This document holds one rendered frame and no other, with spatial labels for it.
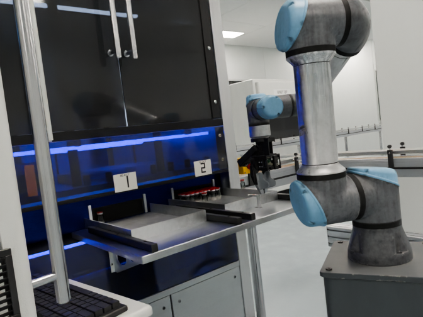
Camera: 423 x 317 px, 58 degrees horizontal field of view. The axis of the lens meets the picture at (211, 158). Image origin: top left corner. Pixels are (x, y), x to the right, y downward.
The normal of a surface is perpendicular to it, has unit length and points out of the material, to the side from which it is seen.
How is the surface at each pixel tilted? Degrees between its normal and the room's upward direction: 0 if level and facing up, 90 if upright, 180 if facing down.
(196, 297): 90
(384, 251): 72
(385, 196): 90
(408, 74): 90
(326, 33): 92
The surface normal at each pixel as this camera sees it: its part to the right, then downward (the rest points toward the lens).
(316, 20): 0.19, 0.07
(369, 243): -0.62, -0.18
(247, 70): 0.63, -0.03
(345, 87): -0.76, 0.13
